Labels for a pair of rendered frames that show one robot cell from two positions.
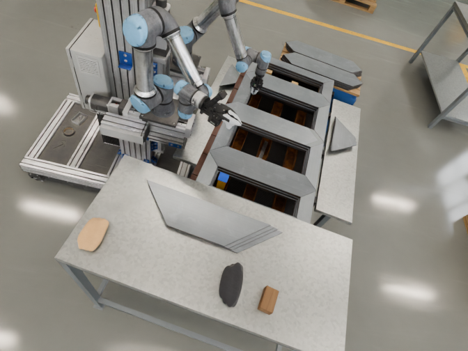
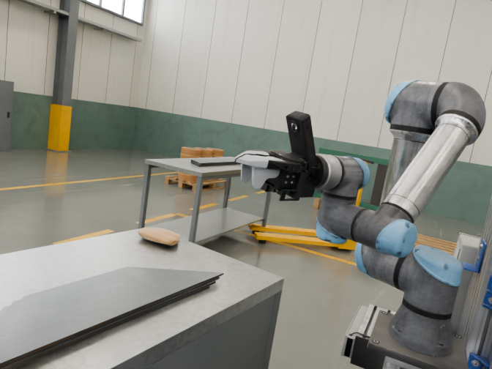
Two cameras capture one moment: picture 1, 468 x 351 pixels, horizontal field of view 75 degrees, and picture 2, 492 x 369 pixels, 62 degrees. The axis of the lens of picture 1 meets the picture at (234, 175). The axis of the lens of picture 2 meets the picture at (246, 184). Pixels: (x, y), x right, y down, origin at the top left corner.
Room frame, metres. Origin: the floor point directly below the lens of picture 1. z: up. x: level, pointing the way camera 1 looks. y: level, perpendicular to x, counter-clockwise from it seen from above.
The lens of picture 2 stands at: (1.37, -0.55, 1.52)
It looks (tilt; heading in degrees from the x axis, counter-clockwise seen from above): 9 degrees down; 122
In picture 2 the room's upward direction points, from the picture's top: 9 degrees clockwise
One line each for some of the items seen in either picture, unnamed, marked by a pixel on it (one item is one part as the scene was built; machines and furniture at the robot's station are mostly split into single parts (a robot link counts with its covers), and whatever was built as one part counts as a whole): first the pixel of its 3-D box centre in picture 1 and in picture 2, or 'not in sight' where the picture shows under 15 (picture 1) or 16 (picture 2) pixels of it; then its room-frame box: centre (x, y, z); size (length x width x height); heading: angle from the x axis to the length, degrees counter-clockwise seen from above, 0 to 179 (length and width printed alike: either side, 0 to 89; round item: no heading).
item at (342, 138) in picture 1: (344, 136); not in sight; (1.92, -0.73, 0.77); 0.45 x 0.20 x 0.04; 0
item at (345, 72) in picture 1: (322, 65); not in sight; (2.69, -0.42, 0.82); 0.80 x 0.40 x 0.06; 90
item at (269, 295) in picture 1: (268, 299); not in sight; (0.40, -0.33, 1.07); 0.10 x 0.06 x 0.05; 175
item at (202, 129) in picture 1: (215, 103); not in sight; (1.88, 0.35, 0.66); 1.30 x 0.20 x 0.03; 0
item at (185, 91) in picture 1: (186, 92); (343, 174); (1.07, 0.34, 1.43); 0.11 x 0.08 x 0.09; 72
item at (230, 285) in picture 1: (231, 283); not in sight; (0.42, -0.16, 1.06); 0.20 x 0.10 x 0.03; 5
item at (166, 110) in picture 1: (162, 102); (422, 321); (1.28, 0.55, 1.09); 0.15 x 0.15 x 0.10
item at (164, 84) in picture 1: (161, 88); (430, 277); (1.27, 0.56, 1.20); 0.13 x 0.12 x 0.14; 162
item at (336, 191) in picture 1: (340, 152); not in sight; (1.77, -0.73, 0.73); 1.20 x 0.26 x 0.03; 0
